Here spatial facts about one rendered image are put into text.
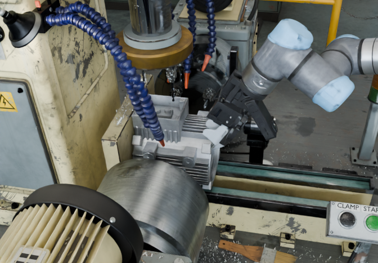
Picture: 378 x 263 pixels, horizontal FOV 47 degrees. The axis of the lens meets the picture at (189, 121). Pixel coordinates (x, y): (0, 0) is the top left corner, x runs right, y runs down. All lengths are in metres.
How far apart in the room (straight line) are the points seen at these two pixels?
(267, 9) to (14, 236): 3.90
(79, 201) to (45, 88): 0.43
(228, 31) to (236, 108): 0.53
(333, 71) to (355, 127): 0.80
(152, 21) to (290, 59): 0.30
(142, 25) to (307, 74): 0.36
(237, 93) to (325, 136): 0.70
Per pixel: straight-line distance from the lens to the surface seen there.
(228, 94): 0.96
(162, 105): 1.15
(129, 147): 1.10
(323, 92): 0.86
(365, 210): 0.97
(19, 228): 0.59
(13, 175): 1.19
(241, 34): 1.44
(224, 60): 1.31
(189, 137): 1.09
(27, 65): 0.94
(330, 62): 0.90
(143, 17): 0.94
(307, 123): 1.64
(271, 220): 1.20
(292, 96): 1.78
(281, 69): 0.88
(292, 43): 0.85
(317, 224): 1.20
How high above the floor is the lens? 1.77
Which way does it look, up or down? 37 degrees down
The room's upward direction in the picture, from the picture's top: 3 degrees counter-clockwise
